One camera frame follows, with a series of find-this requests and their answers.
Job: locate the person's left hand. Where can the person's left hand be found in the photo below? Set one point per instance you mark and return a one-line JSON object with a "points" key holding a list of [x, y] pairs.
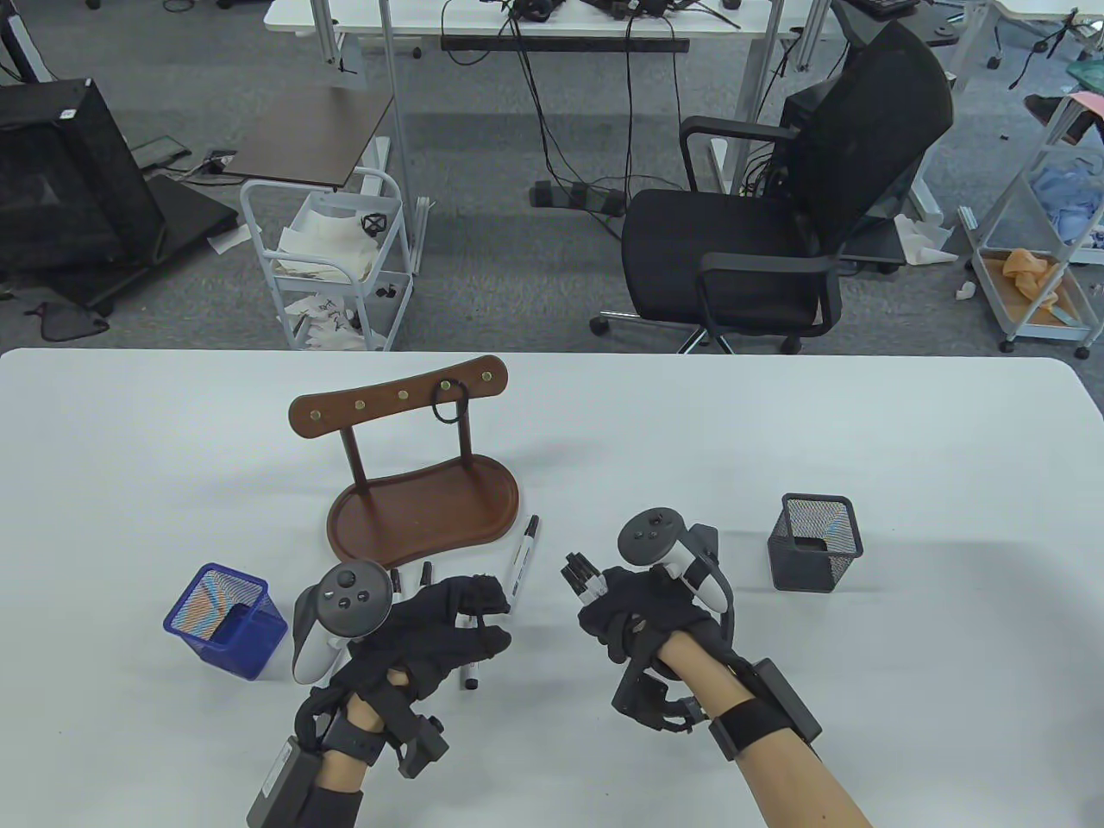
{"points": [[423, 638]]}

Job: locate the person's right hand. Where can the person's right hand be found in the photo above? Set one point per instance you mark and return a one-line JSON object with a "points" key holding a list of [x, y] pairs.
{"points": [[642, 612]]}

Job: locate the grey white hand controller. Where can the grey white hand controller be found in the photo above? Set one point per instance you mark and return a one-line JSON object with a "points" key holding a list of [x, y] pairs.
{"points": [[651, 536], [352, 601]]}

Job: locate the person's right forearm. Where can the person's right forearm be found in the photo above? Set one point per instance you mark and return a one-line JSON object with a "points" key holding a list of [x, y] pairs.
{"points": [[793, 776]]}

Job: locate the black forearm battery box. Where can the black forearm battery box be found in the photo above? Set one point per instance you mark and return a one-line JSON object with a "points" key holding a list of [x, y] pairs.
{"points": [[787, 700], [283, 785]]}

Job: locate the brown wooden hook stand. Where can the brown wooden hook stand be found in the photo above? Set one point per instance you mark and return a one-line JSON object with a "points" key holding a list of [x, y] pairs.
{"points": [[423, 517]]}

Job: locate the blue mesh pen holder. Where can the blue mesh pen holder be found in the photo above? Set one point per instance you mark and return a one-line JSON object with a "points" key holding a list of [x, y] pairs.
{"points": [[250, 638]]}

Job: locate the black mesh pen holder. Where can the black mesh pen holder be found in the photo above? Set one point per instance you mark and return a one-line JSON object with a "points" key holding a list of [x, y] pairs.
{"points": [[811, 565]]}

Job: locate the white rolling cart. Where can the white rolling cart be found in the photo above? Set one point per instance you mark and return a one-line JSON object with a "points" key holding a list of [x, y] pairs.
{"points": [[379, 323], [983, 276]]}

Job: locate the white scribbled paper sheets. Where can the white scribbled paper sheets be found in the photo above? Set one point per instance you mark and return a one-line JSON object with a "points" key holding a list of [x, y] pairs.
{"points": [[323, 323]]}

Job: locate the black mesh office chair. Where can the black mesh office chair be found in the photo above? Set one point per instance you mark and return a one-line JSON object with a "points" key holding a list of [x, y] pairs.
{"points": [[716, 259]]}

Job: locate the white crumpled paper sheet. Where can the white crumpled paper sheet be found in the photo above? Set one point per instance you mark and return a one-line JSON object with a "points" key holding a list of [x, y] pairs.
{"points": [[328, 241]]}

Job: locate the small black round object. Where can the small black round object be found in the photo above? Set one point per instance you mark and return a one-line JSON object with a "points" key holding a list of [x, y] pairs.
{"points": [[373, 224]]}

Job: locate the black floor power strip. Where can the black floor power strip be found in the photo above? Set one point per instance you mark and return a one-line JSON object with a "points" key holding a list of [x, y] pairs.
{"points": [[573, 197]]}

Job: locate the white floor paper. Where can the white floor paper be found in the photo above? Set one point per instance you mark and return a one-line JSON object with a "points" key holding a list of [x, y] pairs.
{"points": [[923, 241], [228, 241]]}

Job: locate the white crumpled tissue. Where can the white crumpled tissue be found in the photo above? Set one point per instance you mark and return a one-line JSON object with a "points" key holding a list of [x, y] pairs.
{"points": [[965, 290]]}

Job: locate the black triangular floor object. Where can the black triangular floor object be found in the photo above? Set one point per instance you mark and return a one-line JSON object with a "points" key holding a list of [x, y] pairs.
{"points": [[73, 326]]}

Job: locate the black floor platform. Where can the black floor platform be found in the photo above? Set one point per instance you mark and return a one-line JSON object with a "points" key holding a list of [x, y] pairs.
{"points": [[194, 211]]}

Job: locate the orange cloth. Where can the orange cloth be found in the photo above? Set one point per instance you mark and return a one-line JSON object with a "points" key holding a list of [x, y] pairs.
{"points": [[1026, 272]]}

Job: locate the brown side table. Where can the brown side table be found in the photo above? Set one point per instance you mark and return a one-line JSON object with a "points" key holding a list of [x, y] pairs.
{"points": [[310, 134]]}

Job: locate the black computer tower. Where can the black computer tower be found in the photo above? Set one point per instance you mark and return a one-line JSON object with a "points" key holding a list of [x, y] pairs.
{"points": [[798, 108]]}

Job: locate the black mesh box cabinet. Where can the black mesh box cabinet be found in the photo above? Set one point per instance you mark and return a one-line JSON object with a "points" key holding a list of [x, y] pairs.
{"points": [[60, 181]]}

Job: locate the light blue cloth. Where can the light blue cloth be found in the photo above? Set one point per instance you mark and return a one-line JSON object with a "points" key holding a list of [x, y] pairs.
{"points": [[1065, 203]]}

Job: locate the black headset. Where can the black headset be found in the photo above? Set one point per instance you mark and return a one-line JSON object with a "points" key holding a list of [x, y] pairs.
{"points": [[535, 9]]}

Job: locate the white office desk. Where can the white office desk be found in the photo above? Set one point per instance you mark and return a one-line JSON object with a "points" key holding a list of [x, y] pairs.
{"points": [[388, 15]]}

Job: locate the teal cloth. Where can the teal cloth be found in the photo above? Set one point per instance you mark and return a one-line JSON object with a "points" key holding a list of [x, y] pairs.
{"points": [[1082, 73]]}

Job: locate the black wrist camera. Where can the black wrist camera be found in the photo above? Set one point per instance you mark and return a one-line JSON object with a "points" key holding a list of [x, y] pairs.
{"points": [[423, 746], [651, 699]]}

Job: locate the silver metal post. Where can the silver metal post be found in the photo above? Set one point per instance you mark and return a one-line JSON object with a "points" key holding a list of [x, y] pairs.
{"points": [[395, 129]]}

